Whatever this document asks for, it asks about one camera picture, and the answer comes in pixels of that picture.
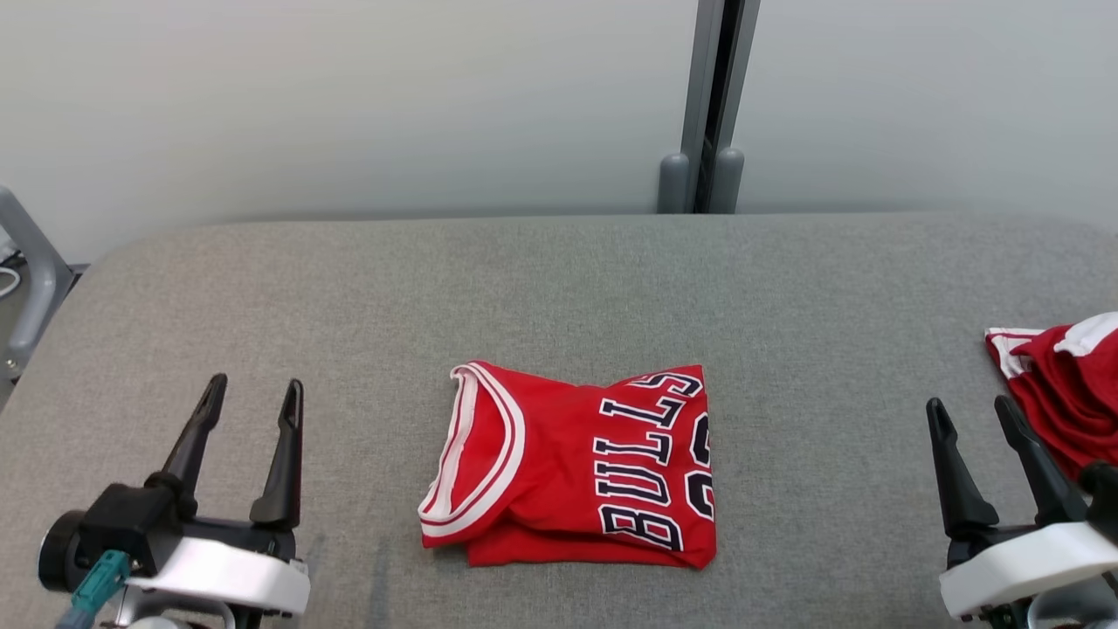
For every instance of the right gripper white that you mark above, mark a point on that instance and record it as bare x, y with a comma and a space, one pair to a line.
1022, 568

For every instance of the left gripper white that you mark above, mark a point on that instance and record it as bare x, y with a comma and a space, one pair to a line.
236, 572

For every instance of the red white basketball shorts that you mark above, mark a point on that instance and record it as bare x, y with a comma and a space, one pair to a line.
1074, 393

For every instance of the red Bulls basketball jersey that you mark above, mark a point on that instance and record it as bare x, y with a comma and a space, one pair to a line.
559, 472

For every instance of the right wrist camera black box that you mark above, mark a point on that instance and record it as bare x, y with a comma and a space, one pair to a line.
1105, 498

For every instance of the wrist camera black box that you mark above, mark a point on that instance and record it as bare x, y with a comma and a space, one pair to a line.
1105, 498
122, 524

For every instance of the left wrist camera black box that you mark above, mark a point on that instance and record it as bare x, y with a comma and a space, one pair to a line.
122, 524

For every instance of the grey metal frame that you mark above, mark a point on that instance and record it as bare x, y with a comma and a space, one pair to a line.
39, 288

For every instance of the grey cylinder post foot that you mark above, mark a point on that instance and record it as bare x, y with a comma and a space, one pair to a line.
727, 183
672, 188

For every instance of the grey metal partition post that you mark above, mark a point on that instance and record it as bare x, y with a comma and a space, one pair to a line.
703, 79

